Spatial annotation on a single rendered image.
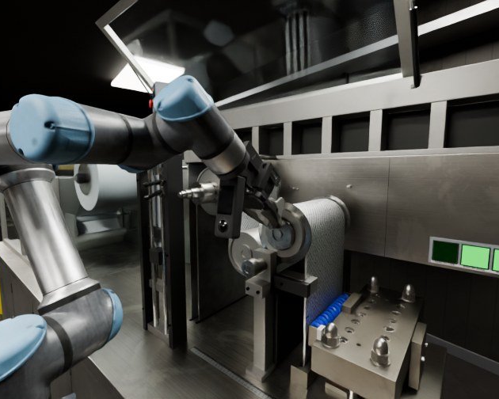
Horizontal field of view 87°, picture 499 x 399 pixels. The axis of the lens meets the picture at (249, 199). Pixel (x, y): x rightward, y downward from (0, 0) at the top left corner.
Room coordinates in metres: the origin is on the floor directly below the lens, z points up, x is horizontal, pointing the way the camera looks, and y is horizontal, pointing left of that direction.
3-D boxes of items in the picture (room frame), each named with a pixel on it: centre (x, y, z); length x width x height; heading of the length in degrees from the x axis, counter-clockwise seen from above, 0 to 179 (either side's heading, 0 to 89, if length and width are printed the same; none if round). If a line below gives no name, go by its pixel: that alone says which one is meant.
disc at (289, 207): (0.62, -0.08, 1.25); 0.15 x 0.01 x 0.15; 51
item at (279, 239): (0.61, -0.07, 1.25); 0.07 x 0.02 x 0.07; 51
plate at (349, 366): (0.63, -0.32, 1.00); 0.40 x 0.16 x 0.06; 141
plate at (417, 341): (0.58, -0.40, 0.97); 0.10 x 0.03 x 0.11; 141
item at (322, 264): (0.68, -0.20, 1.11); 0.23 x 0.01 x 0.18; 141
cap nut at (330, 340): (0.53, -0.17, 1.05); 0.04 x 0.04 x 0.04
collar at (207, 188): (0.76, 0.13, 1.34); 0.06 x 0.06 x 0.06; 51
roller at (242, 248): (0.79, -0.07, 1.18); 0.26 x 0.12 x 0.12; 141
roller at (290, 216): (0.71, -0.16, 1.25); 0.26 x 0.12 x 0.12; 141
